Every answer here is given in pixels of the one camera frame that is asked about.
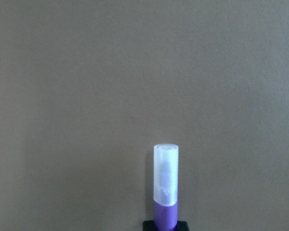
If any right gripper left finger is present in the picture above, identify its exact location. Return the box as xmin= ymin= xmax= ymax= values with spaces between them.
xmin=142 ymin=220 xmax=157 ymax=231

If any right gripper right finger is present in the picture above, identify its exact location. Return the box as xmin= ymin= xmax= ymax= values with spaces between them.
xmin=175 ymin=221 xmax=189 ymax=231

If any purple highlighter pen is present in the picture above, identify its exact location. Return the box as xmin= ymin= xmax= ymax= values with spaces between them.
xmin=153 ymin=143 xmax=179 ymax=231

